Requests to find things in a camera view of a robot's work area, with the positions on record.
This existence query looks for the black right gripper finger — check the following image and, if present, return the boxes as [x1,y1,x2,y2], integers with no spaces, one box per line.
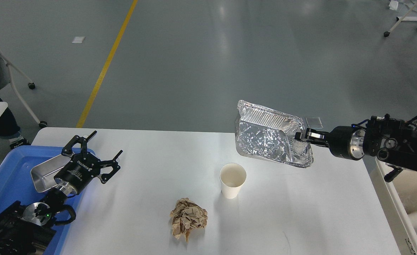
[304,128,330,141]
[295,132,329,147]

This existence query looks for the white paper scrap on floor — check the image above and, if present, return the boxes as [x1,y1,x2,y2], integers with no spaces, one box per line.
[71,36,85,44]

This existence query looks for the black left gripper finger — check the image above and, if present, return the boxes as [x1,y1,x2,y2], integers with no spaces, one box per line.
[95,150,123,184]
[62,131,97,163]

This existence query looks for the stainless steel rectangular tray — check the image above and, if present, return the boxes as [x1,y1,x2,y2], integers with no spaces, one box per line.
[30,154,71,193]

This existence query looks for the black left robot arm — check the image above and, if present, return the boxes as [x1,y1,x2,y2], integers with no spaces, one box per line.
[0,131,122,255]

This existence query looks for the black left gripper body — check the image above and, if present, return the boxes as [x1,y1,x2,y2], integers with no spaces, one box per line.
[54,154,104,196]

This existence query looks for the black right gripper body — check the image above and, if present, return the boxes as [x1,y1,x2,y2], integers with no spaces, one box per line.
[328,126,365,161]

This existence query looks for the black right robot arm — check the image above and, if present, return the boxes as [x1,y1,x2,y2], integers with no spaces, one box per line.
[295,114,417,182]

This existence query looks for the clear floor plate right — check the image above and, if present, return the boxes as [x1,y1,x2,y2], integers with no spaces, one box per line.
[305,117,323,129]

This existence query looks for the white paper cup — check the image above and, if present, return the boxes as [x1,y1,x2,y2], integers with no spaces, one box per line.
[219,163,247,199]

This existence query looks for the brown paper ball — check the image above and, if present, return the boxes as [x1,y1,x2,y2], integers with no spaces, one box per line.
[170,198,208,242]

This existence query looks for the white office chair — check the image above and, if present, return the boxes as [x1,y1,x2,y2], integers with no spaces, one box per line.
[0,28,48,129]

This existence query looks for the white plastic bin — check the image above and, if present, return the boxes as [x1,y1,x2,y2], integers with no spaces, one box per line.
[369,160,417,255]

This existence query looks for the aluminium foil tray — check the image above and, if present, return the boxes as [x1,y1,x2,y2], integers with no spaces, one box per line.
[235,100,314,168]

